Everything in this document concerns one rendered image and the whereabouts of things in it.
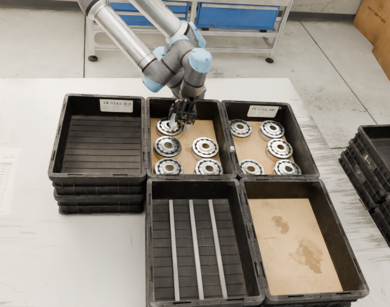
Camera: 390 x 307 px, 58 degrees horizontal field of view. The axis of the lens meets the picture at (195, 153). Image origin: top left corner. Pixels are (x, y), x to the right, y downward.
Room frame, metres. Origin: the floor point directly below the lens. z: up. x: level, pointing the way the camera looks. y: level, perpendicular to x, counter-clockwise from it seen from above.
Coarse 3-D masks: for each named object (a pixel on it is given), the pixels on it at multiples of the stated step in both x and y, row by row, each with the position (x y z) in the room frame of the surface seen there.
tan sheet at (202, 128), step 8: (152, 120) 1.04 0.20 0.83; (200, 120) 1.10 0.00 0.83; (208, 120) 1.11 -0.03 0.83; (152, 128) 1.00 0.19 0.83; (192, 128) 1.05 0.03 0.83; (200, 128) 1.06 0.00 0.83; (208, 128) 1.07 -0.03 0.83; (152, 136) 0.95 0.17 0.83; (184, 136) 0.99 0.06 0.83; (192, 136) 1.00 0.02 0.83; (200, 136) 1.01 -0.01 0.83; (208, 136) 1.02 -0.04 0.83; (152, 144) 0.91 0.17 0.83; (184, 144) 0.95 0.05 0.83; (152, 152) 0.87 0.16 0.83; (184, 152) 0.90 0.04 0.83; (152, 160) 0.83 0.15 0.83; (184, 160) 0.87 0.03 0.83; (192, 160) 0.87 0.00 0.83; (216, 160) 0.90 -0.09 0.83; (152, 168) 0.80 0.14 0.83; (184, 168) 0.83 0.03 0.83; (192, 168) 0.84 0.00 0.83
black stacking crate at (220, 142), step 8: (152, 104) 1.06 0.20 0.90; (160, 104) 1.06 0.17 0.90; (168, 104) 1.07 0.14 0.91; (200, 104) 1.11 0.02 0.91; (208, 104) 1.11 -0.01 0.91; (216, 104) 1.12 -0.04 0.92; (152, 112) 1.06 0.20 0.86; (160, 112) 1.07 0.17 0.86; (168, 112) 1.07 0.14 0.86; (200, 112) 1.11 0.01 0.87; (208, 112) 1.12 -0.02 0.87; (216, 112) 1.09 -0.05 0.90; (216, 120) 1.07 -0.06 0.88; (216, 128) 1.05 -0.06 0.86; (216, 136) 1.02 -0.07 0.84; (224, 144) 0.91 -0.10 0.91; (224, 152) 0.89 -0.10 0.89; (224, 160) 0.87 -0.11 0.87; (224, 168) 0.85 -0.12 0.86
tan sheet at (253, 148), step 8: (256, 128) 1.13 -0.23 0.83; (256, 136) 1.07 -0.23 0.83; (240, 144) 1.01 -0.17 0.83; (248, 144) 1.02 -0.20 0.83; (256, 144) 1.03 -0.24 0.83; (264, 144) 1.04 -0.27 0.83; (240, 152) 0.97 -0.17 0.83; (248, 152) 0.97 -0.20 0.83; (256, 152) 0.98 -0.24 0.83; (264, 152) 0.99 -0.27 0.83; (240, 160) 0.92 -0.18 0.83; (256, 160) 0.94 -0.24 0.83; (264, 160) 0.95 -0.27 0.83; (264, 168) 0.91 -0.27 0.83; (272, 168) 0.92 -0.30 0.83
